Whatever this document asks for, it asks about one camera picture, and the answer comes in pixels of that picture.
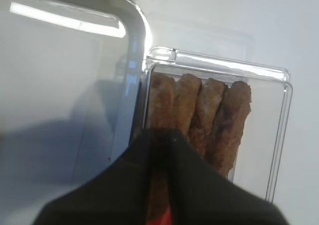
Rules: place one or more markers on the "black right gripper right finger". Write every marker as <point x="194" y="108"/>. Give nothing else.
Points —
<point x="201" y="196"/>

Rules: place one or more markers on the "clear patty and tomato container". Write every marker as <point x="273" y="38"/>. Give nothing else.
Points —
<point x="259" y="154"/>

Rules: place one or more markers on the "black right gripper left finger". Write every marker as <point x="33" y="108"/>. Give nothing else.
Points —
<point x="117" y="196"/>

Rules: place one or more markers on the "white paper liner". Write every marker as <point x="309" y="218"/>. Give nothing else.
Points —
<point x="46" y="73"/>

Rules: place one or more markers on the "white metal tray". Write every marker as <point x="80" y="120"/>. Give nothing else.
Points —
<point x="107" y="131"/>

